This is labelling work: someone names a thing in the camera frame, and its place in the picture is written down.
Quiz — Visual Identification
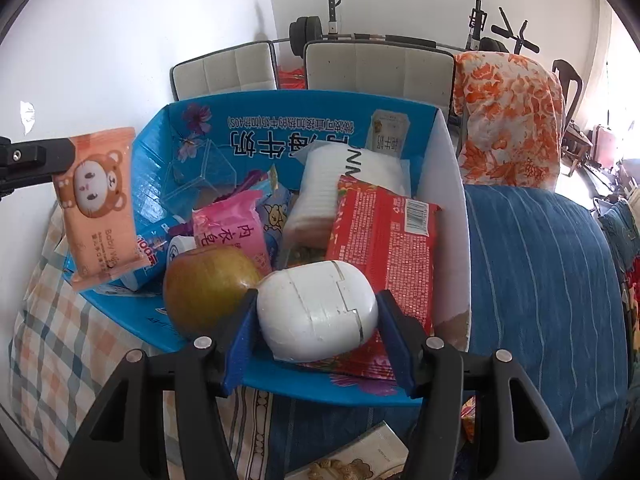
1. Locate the blue patterned cloth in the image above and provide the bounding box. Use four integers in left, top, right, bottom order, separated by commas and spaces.
597, 199, 640, 266

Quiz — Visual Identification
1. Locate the apple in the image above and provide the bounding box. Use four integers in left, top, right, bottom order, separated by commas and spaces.
163, 246, 262, 338

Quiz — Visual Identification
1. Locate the pink soap packet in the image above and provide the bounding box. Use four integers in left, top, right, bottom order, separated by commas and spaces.
192, 191, 273, 277

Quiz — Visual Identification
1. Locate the white cotton pads pack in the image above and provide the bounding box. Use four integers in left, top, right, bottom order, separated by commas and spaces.
282, 141, 416, 266

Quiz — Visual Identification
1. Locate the white padded chair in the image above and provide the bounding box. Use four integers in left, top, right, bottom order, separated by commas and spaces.
303, 40, 456, 111
170, 42, 278, 102

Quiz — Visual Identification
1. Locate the red cloth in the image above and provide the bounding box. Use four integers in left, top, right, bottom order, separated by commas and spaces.
277, 66, 306, 92

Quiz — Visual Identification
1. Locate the red snack packet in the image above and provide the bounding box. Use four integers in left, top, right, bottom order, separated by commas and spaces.
305, 175, 443, 381

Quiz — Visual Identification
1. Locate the plaid cloth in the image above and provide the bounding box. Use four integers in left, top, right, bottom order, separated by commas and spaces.
7, 200, 273, 480

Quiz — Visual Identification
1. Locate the blue cartoon packet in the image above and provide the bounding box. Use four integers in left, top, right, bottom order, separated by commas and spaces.
257, 165, 293, 261

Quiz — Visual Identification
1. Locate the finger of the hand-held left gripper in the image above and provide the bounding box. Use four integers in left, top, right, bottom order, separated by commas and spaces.
0, 135, 78, 198

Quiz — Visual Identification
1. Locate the orange wet wipes packet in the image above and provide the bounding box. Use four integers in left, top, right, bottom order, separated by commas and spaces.
53, 127, 151, 293

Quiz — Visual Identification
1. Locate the black exercise machine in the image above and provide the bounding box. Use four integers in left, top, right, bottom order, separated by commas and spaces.
462, 0, 541, 56

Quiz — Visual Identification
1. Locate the blue white bottle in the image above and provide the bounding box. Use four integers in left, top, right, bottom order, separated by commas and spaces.
97, 217, 196, 293

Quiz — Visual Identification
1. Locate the dark wooden chair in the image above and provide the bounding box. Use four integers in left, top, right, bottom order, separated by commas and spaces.
552, 59, 583, 126

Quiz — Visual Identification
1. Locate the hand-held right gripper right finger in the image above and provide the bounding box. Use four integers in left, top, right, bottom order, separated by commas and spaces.
375, 289, 581, 480

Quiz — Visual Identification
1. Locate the white egg-shaped case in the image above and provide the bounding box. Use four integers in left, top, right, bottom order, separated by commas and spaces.
256, 260, 379, 363

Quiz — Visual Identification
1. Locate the pink suitcase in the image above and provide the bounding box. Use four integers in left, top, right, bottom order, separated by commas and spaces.
592, 125, 619, 168

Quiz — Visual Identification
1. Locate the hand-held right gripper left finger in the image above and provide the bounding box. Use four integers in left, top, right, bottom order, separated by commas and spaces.
57, 290, 258, 480

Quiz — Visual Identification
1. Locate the blue cardboard box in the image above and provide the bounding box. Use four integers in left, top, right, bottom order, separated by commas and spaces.
62, 89, 472, 407

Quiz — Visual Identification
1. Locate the orange floral cloth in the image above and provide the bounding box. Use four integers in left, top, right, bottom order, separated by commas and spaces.
452, 51, 568, 192

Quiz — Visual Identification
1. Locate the clear plastic box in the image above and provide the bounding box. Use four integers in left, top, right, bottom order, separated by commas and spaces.
160, 139, 238, 221

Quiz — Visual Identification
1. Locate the barbell rack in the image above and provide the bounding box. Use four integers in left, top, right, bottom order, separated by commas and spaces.
272, 0, 436, 56

